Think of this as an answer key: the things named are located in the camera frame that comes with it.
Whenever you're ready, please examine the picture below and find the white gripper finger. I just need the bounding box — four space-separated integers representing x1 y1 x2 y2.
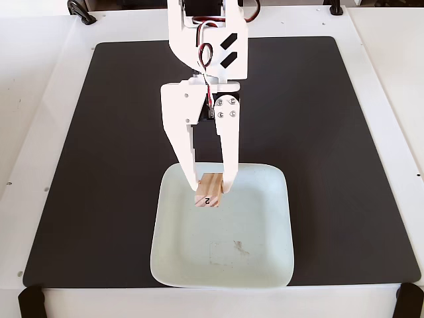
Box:
164 127 200 192
213 94 240 193

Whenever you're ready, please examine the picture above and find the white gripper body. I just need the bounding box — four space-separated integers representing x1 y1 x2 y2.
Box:
160 80 241 129

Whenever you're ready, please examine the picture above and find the wooden block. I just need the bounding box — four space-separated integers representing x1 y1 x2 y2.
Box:
194 172 224 208

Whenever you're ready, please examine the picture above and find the white square plate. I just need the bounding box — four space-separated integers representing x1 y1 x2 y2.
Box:
149 161 295 289

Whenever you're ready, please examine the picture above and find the black mat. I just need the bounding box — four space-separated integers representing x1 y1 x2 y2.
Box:
22 35 422 290

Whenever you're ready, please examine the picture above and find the black table clamp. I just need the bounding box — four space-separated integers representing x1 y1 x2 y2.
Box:
323 0 344 16
67 0 98 26
17 285 46 318
394 282 420 318

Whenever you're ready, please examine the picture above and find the red black white servo cable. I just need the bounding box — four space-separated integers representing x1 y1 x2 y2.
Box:
195 20 217 119

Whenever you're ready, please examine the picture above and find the red black arm cable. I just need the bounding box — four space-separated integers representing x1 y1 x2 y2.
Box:
244 0 262 25

